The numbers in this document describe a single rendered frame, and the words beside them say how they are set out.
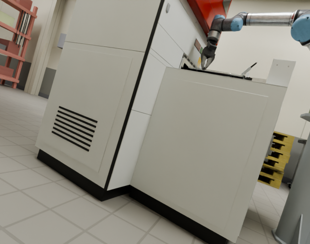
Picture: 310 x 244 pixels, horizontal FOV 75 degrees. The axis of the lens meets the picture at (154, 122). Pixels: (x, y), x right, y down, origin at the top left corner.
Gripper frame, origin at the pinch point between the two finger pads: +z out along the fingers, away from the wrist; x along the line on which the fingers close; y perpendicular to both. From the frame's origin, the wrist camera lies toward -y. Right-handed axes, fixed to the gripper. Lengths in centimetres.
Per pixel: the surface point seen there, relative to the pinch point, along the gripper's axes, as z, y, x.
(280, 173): 68, 171, -184
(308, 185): 51, -13, -79
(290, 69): 0, -39, -33
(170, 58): 3.9, -11.8, 22.6
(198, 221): 83, -35, -15
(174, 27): -12.4, -16.8, 25.4
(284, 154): 38, 169, -179
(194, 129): 39.3, -27.7, -0.7
